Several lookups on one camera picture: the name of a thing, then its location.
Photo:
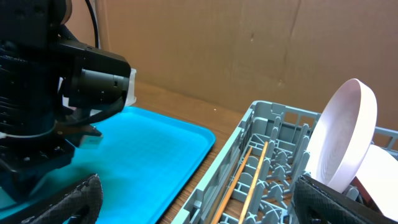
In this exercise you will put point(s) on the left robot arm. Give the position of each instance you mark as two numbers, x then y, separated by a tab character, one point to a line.
53	87

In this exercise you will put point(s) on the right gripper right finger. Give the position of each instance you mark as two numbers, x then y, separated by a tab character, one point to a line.
314	202

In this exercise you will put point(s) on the grey dishwasher rack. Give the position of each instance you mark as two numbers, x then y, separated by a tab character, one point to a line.
288	131

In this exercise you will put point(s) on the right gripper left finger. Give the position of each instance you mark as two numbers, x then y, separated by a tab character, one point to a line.
79	202

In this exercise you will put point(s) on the teal serving tray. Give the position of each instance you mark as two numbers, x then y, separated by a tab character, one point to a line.
143	162

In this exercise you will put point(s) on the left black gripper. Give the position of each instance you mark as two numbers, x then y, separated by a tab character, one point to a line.
26	160

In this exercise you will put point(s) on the white round plate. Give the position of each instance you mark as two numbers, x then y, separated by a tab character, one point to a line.
342	135

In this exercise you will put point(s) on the pink bowl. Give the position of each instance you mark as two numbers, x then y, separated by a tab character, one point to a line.
378	175

